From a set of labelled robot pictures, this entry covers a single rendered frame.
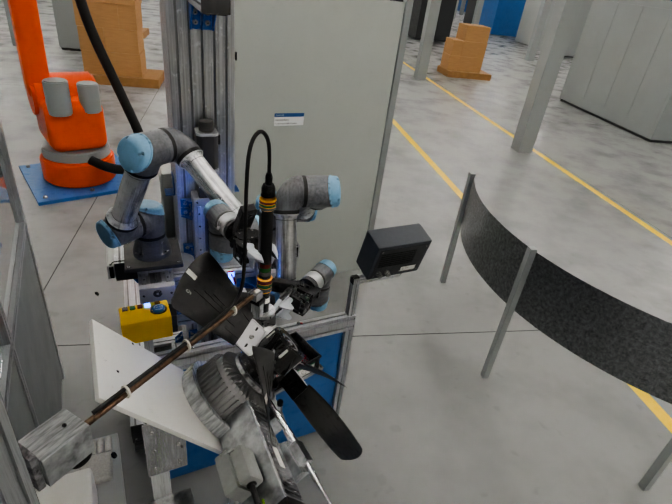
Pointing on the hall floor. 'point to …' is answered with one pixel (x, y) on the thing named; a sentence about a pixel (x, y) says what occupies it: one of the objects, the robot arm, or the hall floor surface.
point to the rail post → (342, 369)
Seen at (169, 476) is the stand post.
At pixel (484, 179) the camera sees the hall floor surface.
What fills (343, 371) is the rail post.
